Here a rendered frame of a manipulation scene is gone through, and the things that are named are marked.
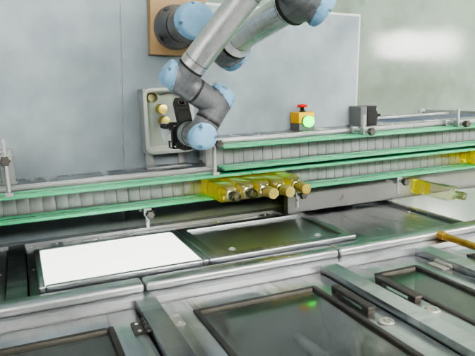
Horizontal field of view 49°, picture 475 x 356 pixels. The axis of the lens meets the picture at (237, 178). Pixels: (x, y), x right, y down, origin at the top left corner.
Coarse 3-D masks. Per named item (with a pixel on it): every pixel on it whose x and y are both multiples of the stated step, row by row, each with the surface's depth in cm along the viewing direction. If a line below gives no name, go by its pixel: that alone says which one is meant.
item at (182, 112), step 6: (174, 102) 163; (180, 102) 163; (186, 102) 164; (174, 108) 164; (180, 108) 163; (186, 108) 163; (180, 114) 162; (186, 114) 162; (180, 120) 161; (186, 120) 162
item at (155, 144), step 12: (144, 96) 176; (168, 96) 186; (144, 108) 176; (168, 108) 187; (192, 108) 183; (144, 120) 177; (156, 120) 186; (192, 120) 183; (156, 132) 186; (156, 144) 187
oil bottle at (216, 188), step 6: (204, 180) 180; (210, 180) 176; (216, 180) 176; (222, 180) 176; (204, 186) 180; (210, 186) 175; (216, 186) 169; (222, 186) 166; (228, 186) 166; (234, 186) 166; (204, 192) 181; (210, 192) 175; (216, 192) 169; (222, 192) 165; (216, 198) 170; (222, 198) 166
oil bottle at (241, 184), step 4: (236, 176) 181; (228, 180) 175; (232, 180) 173; (236, 180) 173; (240, 180) 172; (244, 180) 172; (236, 184) 169; (240, 184) 168; (244, 184) 167; (248, 184) 168; (252, 184) 169; (240, 188) 167; (244, 188) 167; (252, 188) 168; (240, 192) 167; (244, 196) 168
